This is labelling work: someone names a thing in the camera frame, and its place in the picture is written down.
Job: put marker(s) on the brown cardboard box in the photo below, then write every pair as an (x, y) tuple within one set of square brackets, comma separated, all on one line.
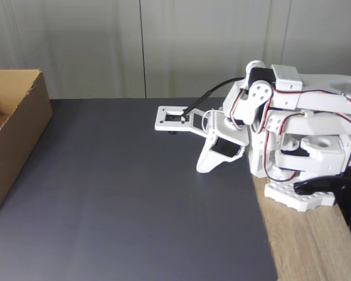
[(17, 146)]

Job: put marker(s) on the black table clamp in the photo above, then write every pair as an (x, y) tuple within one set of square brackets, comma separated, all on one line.
[(348, 199)]

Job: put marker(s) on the dark grey table mat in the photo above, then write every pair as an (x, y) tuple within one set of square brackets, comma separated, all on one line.
[(76, 248)]

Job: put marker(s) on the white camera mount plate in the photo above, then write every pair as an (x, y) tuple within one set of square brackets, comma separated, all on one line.
[(163, 123)]

